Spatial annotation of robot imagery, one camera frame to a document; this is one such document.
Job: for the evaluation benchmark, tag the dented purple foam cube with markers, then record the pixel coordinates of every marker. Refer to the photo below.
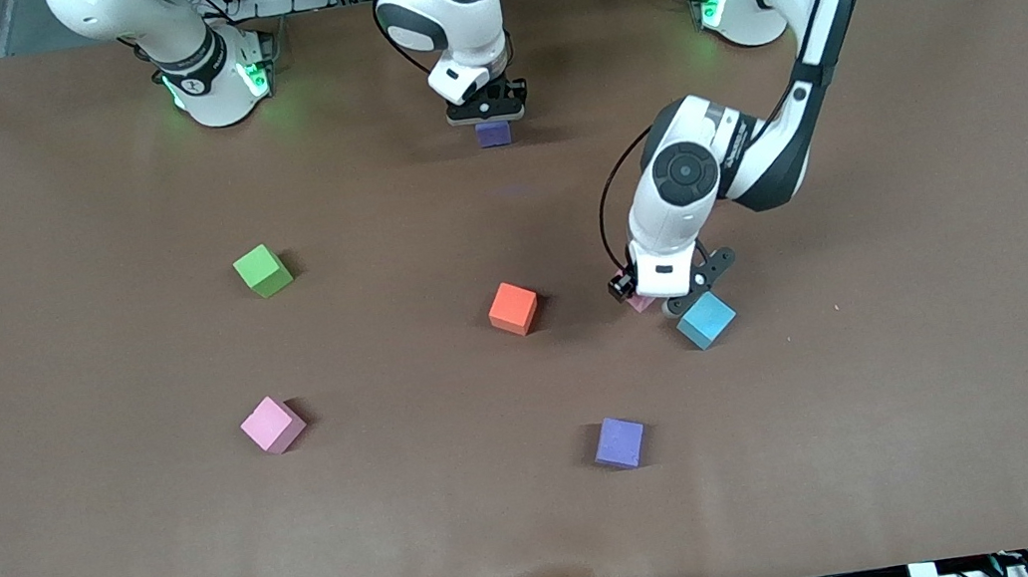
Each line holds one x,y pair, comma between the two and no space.
619,442

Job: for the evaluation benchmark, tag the green foam cube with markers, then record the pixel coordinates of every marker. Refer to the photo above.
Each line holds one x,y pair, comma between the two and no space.
260,269

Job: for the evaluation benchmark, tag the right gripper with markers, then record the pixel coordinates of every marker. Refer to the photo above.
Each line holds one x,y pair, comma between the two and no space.
504,93

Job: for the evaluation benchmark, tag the orange foam cube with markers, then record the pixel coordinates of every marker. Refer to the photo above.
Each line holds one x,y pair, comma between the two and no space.
514,307

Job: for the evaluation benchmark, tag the light pink foam cube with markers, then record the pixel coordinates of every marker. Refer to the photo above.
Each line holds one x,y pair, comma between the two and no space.
271,423
642,304

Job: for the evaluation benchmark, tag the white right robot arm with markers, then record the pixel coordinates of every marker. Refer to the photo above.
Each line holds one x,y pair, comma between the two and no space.
219,88

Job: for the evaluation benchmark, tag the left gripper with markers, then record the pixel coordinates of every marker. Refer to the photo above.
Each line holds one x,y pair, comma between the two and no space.
620,287

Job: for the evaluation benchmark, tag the cyan foam cube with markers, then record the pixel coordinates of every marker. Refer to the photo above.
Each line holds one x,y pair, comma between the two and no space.
708,320

